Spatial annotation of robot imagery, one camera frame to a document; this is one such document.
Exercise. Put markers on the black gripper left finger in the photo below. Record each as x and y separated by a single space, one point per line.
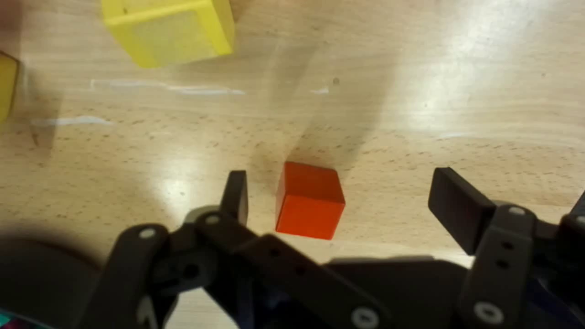
236 198

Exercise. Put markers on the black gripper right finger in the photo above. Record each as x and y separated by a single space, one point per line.
463 207

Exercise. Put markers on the red-orange wooden cube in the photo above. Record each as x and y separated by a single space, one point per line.
308 203

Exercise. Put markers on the yellow wooden cube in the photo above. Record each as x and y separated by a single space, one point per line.
8 84
171 30

